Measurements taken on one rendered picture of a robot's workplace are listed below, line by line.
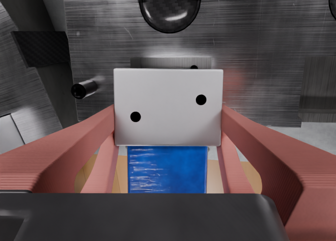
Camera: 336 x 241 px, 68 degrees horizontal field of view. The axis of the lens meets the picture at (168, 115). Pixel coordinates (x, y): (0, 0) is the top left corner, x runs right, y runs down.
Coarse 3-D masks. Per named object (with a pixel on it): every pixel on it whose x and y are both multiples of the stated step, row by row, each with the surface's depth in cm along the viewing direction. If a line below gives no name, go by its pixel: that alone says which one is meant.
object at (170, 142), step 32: (128, 96) 11; (160, 96) 11; (192, 96) 11; (128, 128) 11; (160, 128) 12; (192, 128) 12; (128, 160) 13; (160, 160) 13; (192, 160) 13; (128, 192) 13; (160, 192) 13; (192, 192) 13
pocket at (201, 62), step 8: (136, 64) 18; (144, 64) 19; (152, 64) 19; (160, 64) 19; (168, 64) 19; (176, 64) 19; (184, 64) 19; (192, 64) 18; (200, 64) 18; (208, 64) 18
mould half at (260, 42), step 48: (96, 0) 16; (240, 0) 14; (288, 0) 14; (96, 48) 16; (144, 48) 16; (192, 48) 16; (240, 48) 15; (288, 48) 15; (96, 96) 17; (240, 96) 16; (288, 96) 16
